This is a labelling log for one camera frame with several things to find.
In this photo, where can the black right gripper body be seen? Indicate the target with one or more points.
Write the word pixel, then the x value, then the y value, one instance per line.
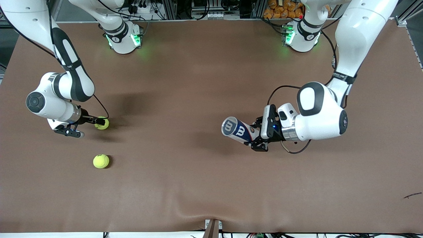
pixel 85 118

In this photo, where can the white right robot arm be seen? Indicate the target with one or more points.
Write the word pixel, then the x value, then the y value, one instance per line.
pixel 53 109

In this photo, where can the tennis ball with script logo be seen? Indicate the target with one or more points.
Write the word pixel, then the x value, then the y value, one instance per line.
pixel 102 127

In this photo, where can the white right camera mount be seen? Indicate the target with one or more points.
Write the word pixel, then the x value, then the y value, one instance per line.
pixel 54 124

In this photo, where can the brown table cover sheet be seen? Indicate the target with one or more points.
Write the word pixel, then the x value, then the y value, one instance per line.
pixel 198 181

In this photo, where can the white power strip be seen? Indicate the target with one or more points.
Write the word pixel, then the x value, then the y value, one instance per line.
pixel 221 15

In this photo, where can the blue white tennis ball can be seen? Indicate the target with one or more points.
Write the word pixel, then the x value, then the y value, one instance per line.
pixel 239 130

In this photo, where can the aluminium frame profile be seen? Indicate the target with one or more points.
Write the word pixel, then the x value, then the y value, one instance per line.
pixel 409 18

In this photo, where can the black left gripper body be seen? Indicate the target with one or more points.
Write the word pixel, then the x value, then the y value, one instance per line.
pixel 277 136

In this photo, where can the tennis ball with block lettering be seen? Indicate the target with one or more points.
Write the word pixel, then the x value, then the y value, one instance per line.
pixel 100 161

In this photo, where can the pile of orange objects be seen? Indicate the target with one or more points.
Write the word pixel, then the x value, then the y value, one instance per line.
pixel 284 10

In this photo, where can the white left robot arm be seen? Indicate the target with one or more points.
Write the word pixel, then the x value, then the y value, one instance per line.
pixel 320 125

